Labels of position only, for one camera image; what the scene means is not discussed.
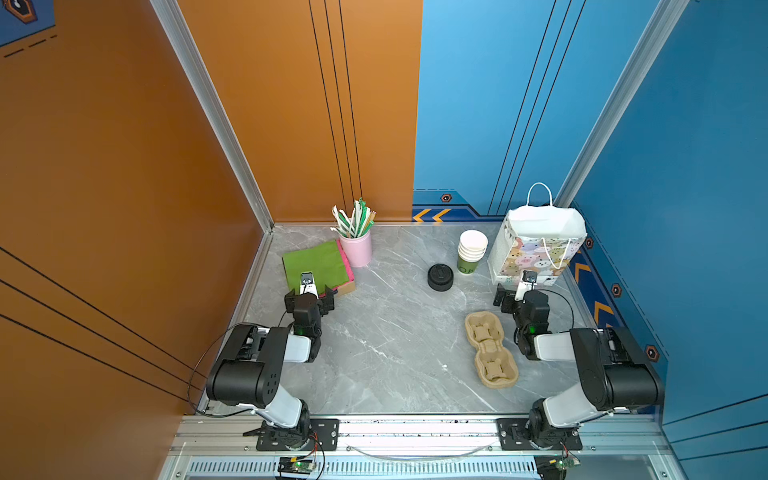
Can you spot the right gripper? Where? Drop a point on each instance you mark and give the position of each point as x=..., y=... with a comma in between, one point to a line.
x=501, y=298

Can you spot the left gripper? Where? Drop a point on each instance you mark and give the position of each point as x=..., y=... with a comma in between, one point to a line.
x=327, y=300

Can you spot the cartoon paper gift bag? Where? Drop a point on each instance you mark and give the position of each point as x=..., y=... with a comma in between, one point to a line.
x=541, y=239

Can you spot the pulp cup carrier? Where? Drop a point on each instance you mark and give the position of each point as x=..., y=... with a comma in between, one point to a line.
x=494, y=363

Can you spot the stack of paper cups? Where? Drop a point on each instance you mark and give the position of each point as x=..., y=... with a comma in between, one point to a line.
x=471, y=250

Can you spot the black cup lid stack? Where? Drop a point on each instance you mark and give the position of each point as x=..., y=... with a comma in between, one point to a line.
x=440, y=277

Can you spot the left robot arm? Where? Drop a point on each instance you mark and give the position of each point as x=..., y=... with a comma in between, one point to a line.
x=247, y=372

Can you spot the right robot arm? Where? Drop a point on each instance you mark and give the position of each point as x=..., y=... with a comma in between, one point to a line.
x=613, y=373

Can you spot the cardboard napkin box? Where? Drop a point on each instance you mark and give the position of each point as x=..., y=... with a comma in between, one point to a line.
x=345, y=287

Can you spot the green napkin stack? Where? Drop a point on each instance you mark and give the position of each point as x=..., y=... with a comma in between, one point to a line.
x=307, y=260

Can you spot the pink straw holder cup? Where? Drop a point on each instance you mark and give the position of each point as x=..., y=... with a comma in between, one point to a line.
x=358, y=250

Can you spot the bundle of wrapped straws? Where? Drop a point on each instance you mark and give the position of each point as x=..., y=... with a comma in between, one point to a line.
x=355, y=224

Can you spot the left green circuit board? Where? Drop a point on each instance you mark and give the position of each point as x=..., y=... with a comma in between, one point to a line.
x=296, y=467

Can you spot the green circuit board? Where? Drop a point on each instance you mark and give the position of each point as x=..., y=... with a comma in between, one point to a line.
x=564, y=464
x=296, y=467

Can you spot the right green circuit board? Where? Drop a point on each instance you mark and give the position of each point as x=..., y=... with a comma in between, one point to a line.
x=564, y=464

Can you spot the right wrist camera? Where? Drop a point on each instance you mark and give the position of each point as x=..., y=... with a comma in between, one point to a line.
x=526, y=283

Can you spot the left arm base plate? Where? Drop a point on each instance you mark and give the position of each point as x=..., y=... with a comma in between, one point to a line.
x=322, y=433

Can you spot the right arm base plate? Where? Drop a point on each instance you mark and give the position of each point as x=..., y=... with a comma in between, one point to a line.
x=516, y=434

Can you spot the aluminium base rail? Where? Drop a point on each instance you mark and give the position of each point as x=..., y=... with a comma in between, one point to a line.
x=429, y=446

